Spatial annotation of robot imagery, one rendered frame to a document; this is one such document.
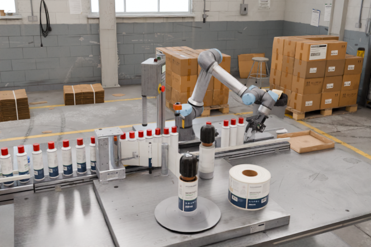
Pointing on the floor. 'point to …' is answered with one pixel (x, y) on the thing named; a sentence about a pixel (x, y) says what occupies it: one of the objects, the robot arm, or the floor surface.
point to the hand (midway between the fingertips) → (245, 138)
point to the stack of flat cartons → (14, 105)
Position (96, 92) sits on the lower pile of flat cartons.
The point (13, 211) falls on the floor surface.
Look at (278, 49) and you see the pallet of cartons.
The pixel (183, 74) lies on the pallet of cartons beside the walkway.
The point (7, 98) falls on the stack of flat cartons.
